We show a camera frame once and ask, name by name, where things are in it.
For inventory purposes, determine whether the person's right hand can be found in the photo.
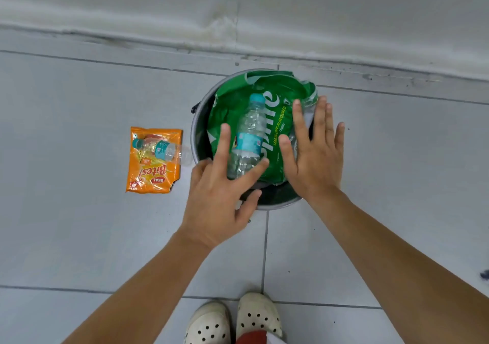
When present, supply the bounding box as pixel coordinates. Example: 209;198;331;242
278;96;345;204

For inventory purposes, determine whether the person's left hand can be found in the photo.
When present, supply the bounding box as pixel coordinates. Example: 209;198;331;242
179;123;270;251

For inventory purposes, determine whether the person's right forearm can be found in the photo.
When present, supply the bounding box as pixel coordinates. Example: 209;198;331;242
306;189;489;344

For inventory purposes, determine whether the person's left forearm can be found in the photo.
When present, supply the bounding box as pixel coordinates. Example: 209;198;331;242
62;231;212;344

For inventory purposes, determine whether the clear crumpled plastic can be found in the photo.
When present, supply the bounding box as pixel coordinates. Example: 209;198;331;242
289;98;319;153

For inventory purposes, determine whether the grey metal bucket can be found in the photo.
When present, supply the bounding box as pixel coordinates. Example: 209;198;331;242
190;69;318;211

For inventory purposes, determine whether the clear water bottle teal cap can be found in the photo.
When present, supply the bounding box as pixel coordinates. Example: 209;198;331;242
132;138;193;165
227;93;268;180

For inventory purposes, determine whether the green plastic wrapper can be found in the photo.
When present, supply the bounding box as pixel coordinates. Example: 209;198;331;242
207;70;319;186

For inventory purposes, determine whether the orange snack packet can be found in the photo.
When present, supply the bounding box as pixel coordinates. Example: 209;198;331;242
126;127;183;194

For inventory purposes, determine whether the person's right white clog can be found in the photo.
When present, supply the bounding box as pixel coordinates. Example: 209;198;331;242
235;292;283;340

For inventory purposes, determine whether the person's white clog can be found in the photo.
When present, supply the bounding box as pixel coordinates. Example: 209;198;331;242
184;301;232;344
235;292;283;340

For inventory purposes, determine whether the person's left white clog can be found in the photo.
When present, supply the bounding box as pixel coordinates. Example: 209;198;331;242
184;301;232;344

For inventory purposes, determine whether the person's red and white clothing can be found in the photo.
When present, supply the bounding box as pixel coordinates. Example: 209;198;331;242
236;330;286;344

